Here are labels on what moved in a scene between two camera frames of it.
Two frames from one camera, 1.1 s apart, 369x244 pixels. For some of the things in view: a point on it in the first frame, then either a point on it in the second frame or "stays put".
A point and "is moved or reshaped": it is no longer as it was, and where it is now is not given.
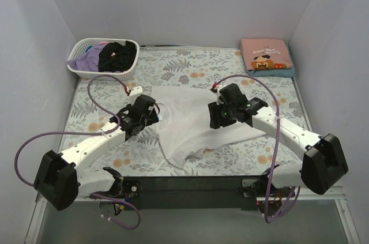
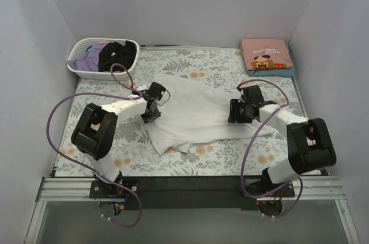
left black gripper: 151,115 to 153,110
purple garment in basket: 89,60 stays put
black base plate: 192,192 stays put
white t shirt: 184,129 is moved or reshaped
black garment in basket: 115,57 stays put
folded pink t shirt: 260,53 stays put
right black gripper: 215,115 to 234,111
